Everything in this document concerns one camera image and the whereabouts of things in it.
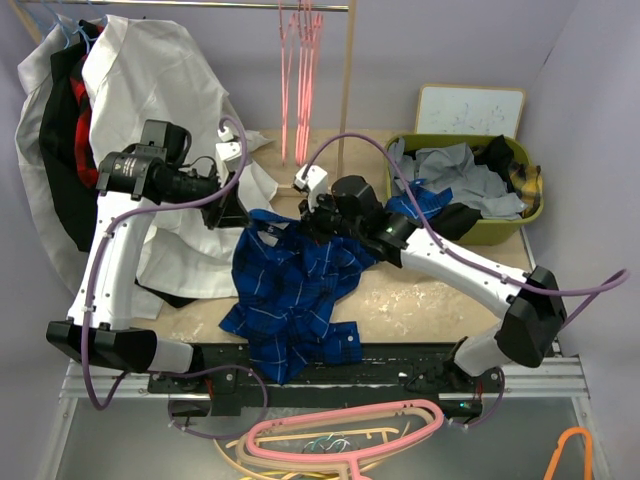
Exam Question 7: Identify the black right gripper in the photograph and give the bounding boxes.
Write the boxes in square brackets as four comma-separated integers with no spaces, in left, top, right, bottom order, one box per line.
[298,187,365,247]

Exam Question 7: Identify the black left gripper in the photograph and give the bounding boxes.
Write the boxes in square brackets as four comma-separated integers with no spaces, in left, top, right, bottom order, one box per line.
[162,162,254,230]

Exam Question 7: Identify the blue plaid shirt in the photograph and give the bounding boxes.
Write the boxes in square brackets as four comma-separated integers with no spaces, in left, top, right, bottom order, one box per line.
[218,185,454,385]

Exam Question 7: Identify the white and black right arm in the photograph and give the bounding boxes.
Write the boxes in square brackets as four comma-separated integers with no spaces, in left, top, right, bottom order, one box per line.
[293,167,566,391]

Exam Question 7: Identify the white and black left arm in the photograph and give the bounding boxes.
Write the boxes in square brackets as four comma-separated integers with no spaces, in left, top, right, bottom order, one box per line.
[46,115,249,392]

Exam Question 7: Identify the white hanging shirt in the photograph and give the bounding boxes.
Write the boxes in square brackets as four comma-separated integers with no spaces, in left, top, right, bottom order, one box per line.
[13,13,279,321]

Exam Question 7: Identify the pink hanger in foreground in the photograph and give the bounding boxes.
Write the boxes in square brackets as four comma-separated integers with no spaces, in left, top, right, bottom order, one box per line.
[247,399,445,480]

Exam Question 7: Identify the red plaid hanging shirt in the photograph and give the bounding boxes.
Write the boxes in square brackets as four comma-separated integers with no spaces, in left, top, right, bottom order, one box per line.
[69,20,103,189]

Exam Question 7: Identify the blue hanger hooks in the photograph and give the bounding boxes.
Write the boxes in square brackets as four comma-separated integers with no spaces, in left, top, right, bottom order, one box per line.
[40,1,108,53]

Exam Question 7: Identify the yellow hanger in foreground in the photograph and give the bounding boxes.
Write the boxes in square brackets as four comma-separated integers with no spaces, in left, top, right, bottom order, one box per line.
[241,470,340,480]

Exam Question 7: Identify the orange hanger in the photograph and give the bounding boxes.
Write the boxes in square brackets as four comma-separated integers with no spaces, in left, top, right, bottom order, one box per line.
[542,427,596,480]

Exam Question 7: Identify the black and yellow garment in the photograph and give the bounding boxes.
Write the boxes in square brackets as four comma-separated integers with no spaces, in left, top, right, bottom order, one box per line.
[427,133,545,241]

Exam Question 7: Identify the small whiteboard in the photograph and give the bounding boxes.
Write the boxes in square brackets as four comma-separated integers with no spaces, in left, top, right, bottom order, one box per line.
[414,83,527,138]

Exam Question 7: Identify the green laundry basket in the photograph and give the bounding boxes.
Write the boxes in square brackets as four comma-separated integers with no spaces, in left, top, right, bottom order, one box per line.
[384,132,545,246]

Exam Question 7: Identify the black hanging garment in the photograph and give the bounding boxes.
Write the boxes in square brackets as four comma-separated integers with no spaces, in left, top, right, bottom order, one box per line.
[39,42,97,253]

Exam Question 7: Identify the pink hangers on rack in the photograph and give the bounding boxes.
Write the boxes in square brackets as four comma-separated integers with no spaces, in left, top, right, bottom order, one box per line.
[277,1,324,166]

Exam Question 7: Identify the metal hanging rod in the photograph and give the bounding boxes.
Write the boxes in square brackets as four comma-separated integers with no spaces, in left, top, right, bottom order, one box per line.
[14,0,351,14]

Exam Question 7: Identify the wooden garment rack frame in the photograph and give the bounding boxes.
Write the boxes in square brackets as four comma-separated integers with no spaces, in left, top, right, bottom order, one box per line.
[7,1,357,198]

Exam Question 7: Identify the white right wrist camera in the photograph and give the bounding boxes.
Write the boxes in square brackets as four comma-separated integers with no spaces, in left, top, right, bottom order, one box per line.
[293,165,329,212]

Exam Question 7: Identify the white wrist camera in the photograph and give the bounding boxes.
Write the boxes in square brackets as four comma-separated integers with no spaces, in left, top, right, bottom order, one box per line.
[214,127,243,183]
[293,165,329,212]

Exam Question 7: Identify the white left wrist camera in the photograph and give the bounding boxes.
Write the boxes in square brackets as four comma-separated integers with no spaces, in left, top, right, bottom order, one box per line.
[214,127,243,183]

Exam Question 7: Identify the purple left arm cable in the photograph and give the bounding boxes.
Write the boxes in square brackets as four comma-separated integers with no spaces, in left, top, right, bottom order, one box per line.
[82,115,271,441]

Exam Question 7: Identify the aluminium frame rail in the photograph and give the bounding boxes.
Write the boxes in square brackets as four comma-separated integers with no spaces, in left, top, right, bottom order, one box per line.
[36,357,596,479]

